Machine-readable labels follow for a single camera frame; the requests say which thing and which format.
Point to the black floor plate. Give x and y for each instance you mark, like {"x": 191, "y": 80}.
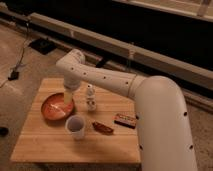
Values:
{"x": 44, "y": 46}

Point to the black object at left edge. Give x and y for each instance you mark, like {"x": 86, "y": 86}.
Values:
{"x": 4, "y": 131}

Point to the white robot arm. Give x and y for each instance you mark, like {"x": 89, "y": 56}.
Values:
{"x": 163, "y": 128}

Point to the red rectangular snack box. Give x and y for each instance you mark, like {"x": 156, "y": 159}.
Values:
{"x": 125, "y": 120}

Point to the orange ceramic bowl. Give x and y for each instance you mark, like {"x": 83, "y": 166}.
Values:
{"x": 54, "y": 108}

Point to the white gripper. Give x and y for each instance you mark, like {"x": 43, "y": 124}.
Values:
{"x": 68, "y": 96}

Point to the dark red oblong object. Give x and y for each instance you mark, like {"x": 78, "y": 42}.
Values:
{"x": 102, "y": 128}

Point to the white plastic cup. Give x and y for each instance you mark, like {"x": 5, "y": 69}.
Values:
{"x": 75, "y": 125}

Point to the wooden board table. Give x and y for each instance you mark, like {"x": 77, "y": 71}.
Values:
{"x": 42, "y": 141}

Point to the small white figurine bottle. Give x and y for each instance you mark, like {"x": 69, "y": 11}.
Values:
{"x": 90, "y": 98}

